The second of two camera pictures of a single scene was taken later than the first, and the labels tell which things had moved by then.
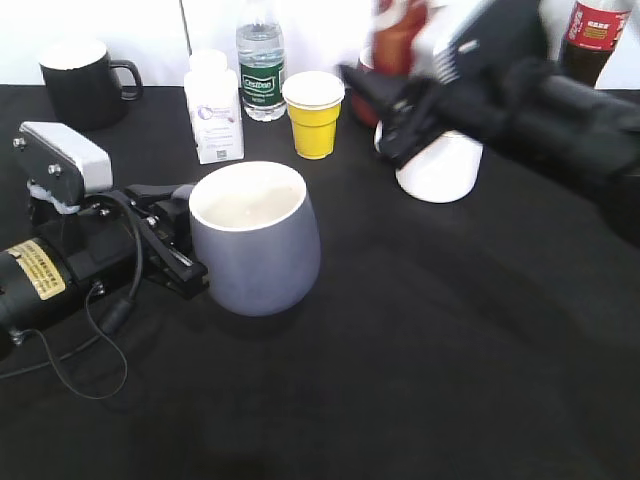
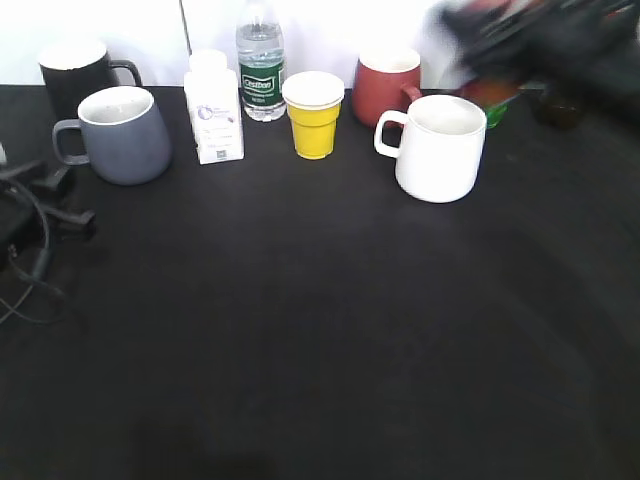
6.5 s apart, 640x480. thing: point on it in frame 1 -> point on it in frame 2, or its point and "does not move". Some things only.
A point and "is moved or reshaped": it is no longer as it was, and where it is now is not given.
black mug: [82, 86] does not move
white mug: [444, 170] does not move
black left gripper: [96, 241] -> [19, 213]
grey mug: [259, 236] -> [126, 136]
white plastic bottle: [213, 96] does not move
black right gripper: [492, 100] -> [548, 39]
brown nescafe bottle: [393, 46] is moved or reshaped
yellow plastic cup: [314, 99] does not move
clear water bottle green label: [263, 79] does not move
